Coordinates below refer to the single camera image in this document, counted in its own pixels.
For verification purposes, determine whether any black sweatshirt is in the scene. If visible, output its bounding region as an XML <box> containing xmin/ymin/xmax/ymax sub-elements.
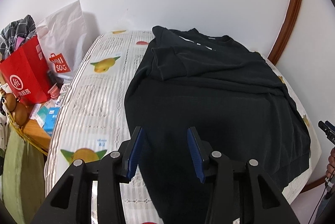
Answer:
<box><xmin>124</xmin><ymin>26</ymin><xmax>311</xmax><ymax>223</ymax></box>

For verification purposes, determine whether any person's right hand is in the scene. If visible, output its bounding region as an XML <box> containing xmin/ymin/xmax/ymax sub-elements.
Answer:
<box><xmin>326</xmin><ymin>148</ymin><xmax>335</xmax><ymax>178</ymax></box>

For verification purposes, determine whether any green blanket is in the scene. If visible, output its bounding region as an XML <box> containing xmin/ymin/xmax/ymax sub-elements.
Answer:
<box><xmin>3</xmin><ymin>127</ymin><xmax>45</xmax><ymax>223</ymax></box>

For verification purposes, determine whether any wooden nightstand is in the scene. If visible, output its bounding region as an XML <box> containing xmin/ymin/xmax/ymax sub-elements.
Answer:
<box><xmin>18</xmin><ymin>119</ymin><xmax>51</xmax><ymax>156</ymax></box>

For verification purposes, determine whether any blue tissue box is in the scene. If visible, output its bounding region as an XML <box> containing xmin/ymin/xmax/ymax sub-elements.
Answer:
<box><xmin>43</xmin><ymin>107</ymin><xmax>60</xmax><ymax>137</ymax></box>

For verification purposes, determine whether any brown gourd ornament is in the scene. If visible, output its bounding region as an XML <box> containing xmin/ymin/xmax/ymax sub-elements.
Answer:
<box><xmin>3</xmin><ymin>93</ymin><xmax>28</xmax><ymax>126</ymax></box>

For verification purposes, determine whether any pink lidded jar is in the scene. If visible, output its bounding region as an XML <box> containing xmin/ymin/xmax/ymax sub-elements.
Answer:
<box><xmin>48</xmin><ymin>84</ymin><xmax>60</xmax><ymax>99</ymax></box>

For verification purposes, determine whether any red paper bag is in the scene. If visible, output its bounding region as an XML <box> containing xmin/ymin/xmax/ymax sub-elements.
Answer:
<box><xmin>1</xmin><ymin>36</ymin><xmax>53</xmax><ymax>105</ymax></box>

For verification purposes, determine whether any white Miniso bag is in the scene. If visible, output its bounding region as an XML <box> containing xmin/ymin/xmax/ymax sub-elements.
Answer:
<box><xmin>36</xmin><ymin>1</ymin><xmax>92</xmax><ymax>83</ymax></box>

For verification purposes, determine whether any plaid grey cloth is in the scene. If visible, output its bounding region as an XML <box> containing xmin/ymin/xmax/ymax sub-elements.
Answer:
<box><xmin>1</xmin><ymin>15</ymin><xmax>36</xmax><ymax>60</ymax></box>

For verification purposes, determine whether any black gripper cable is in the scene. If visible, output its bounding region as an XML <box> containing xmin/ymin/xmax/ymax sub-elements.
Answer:
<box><xmin>307</xmin><ymin>179</ymin><xmax>335</xmax><ymax>224</ymax></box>

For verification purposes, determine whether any brown wooden door frame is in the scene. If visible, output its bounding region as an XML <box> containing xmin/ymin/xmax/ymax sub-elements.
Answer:
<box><xmin>267</xmin><ymin>0</ymin><xmax>303</xmax><ymax>65</ymax></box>

